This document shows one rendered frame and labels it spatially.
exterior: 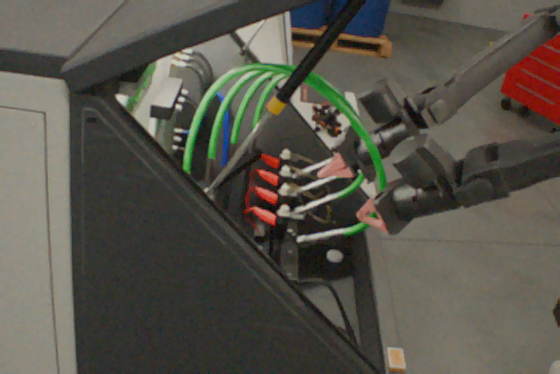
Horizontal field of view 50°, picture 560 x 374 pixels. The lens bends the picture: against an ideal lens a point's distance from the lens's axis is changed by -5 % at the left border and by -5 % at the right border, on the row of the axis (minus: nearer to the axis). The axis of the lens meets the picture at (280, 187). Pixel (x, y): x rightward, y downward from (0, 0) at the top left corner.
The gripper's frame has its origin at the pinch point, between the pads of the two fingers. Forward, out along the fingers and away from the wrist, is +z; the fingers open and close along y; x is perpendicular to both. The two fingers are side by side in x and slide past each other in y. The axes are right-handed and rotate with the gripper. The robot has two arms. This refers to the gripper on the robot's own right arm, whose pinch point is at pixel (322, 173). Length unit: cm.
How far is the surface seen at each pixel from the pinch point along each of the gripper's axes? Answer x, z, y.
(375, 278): -7.3, 7.2, -29.1
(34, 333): 45, 36, 12
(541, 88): -405, -15, -144
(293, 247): -5.3, 18.3, -13.5
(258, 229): -5.7, 23.0, -6.4
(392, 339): 10.6, 2.5, -33.5
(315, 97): -92, 30, -3
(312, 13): -464, 137, 2
